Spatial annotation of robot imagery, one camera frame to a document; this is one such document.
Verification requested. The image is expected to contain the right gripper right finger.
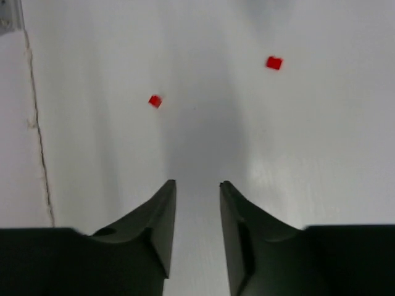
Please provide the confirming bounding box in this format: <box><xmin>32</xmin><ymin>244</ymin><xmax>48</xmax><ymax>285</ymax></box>
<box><xmin>220</xmin><ymin>181</ymin><xmax>306</xmax><ymax>295</ymax></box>

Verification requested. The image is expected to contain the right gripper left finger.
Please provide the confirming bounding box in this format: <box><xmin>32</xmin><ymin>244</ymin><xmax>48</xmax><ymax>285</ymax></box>
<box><xmin>90</xmin><ymin>179</ymin><xmax>177</xmax><ymax>295</ymax></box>

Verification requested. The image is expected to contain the tiny red lego stud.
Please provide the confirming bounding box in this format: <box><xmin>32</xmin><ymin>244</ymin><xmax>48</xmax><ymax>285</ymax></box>
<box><xmin>148</xmin><ymin>94</ymin><xmax>162</xmax><ymax>109</ymax></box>

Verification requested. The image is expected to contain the tiny red stud back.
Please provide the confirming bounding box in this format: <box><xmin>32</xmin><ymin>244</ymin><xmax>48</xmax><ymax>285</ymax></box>
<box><xmin>265</xmin><ymin>56</ymin><xmax>283</xmax><ymax>70</ymax></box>

